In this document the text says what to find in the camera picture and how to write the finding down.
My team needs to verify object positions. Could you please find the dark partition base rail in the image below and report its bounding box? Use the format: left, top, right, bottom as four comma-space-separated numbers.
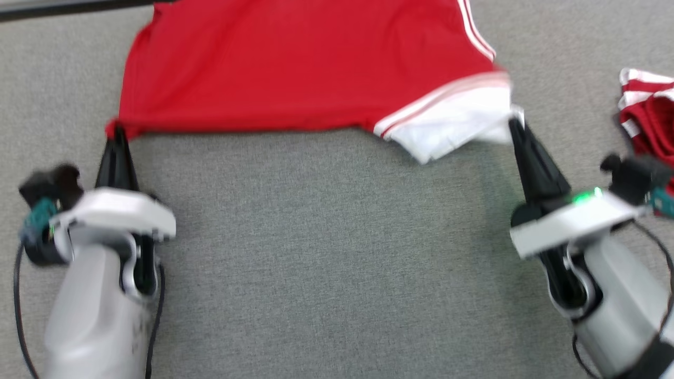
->
0, 0, 158, 23

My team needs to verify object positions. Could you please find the right camera cable teal plug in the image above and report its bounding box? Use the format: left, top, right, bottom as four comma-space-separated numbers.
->
629, 189, 674, 337

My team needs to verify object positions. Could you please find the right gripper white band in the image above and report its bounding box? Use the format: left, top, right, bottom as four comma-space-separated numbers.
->
509, 119, 646, 260

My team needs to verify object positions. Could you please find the red garment with white stripes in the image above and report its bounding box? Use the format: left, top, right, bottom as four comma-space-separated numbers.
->
617, 67, 674, 201

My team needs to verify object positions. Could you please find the red shirt with white sleeve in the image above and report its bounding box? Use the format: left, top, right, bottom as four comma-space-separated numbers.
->
104, 0, 524, 165

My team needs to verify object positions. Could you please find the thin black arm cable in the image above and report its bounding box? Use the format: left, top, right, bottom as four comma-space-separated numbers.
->
143, 263, 166, 379

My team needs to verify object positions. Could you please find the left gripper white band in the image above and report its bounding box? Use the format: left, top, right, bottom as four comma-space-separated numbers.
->
50, 125, 177, 243

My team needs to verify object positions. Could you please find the camera cable teal plug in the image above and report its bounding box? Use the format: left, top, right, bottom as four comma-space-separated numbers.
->
13, 197, 58, 379
629, 189, 674, 337

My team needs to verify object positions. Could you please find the left camera cable teal plug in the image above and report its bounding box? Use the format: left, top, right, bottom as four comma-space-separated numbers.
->
13, 197, 58, 379

